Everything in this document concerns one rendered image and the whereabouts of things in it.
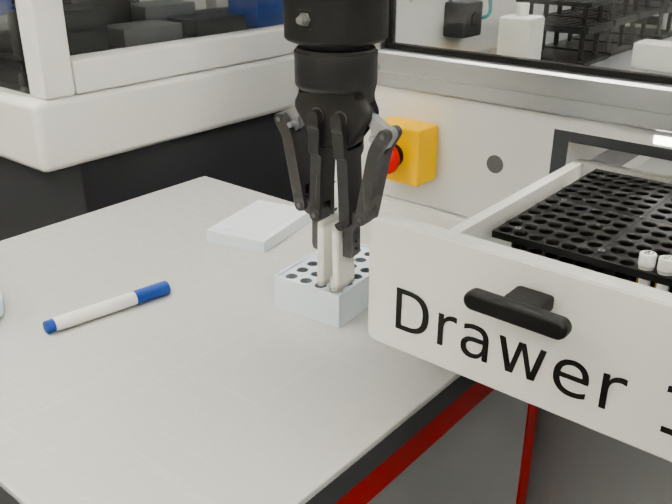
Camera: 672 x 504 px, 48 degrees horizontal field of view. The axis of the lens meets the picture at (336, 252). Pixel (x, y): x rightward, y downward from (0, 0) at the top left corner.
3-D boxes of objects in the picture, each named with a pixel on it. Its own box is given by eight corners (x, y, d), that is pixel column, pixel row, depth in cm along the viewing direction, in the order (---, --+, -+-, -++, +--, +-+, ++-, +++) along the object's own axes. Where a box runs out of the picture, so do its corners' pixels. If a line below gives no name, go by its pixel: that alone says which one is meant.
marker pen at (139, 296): (49, 337, 75) (46, 323, 74) (43, 331, 76) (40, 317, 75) (171, 295, 83) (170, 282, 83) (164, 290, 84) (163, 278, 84)
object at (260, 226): (264, 253, 94) (263, 241, 93) (206, 241, 97) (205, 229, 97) (312, 220, 104) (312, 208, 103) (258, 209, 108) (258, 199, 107)
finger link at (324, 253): (323, 223, 73) (317, 221, 73) (322, 287, 76) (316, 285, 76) (340, 214, 75) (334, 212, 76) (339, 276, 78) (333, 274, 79)
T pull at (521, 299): (564, 344, 47) (566, 325, 47) (461, 308, 52) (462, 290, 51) (587, 322, 50) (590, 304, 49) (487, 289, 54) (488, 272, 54)
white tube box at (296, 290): (338, 329, 77) (338, 295, 75) (274, 306, 81) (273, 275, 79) (399, 284, 86) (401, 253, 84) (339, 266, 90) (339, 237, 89)
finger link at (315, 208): (320, 112, 68) (307, 109, 69) (314, 225, 73) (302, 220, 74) (344, 104, 71) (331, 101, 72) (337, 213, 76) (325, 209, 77)
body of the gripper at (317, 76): (398, 42, 68) (395, 142, 71) (321, 34, 72) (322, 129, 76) (352, 53, 62) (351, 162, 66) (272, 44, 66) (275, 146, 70)
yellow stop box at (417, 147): (413, 189, 92) (416, 132, 89) (367, 177, 96) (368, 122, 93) (436, 179, 95) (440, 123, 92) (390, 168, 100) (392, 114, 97)
